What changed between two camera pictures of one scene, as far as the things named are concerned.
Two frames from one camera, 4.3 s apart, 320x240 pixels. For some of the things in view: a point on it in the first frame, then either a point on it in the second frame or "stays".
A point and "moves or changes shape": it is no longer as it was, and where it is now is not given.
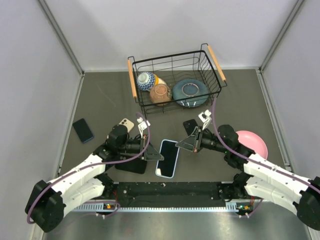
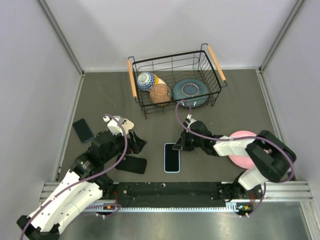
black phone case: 137,165 stays
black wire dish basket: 180,82 stays
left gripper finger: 151,154 -> 140,144
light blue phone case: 166,168 moves or changes shape
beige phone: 129,124 stays
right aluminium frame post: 280,36 stays
